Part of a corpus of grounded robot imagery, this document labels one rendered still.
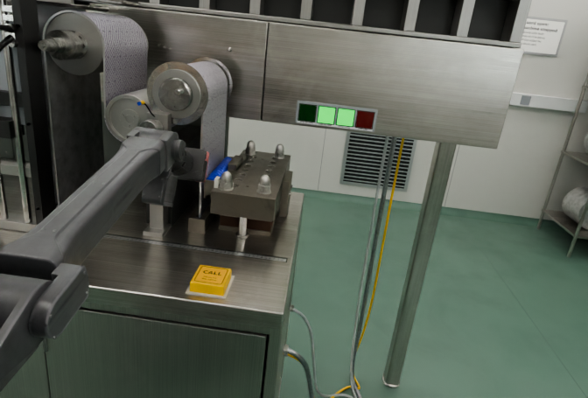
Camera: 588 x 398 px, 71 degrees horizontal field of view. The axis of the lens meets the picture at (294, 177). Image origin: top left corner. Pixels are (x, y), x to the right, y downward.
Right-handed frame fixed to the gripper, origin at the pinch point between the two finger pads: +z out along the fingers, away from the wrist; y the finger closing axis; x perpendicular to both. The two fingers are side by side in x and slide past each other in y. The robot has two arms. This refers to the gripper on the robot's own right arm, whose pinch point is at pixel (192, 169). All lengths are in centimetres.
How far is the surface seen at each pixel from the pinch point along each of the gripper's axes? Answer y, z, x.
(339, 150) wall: 48, 271, 70
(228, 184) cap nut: 7.7, 6.7, -1.7
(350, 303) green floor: 57, 150, -46
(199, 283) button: 8.2, -9.5, -24.1
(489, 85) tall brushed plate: 77, 25, 39
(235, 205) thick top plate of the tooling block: 10.1, 7.3, -6.8
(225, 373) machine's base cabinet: 14.1, 1.0, -43.7
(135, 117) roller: -16.4, 2.1, 11.4
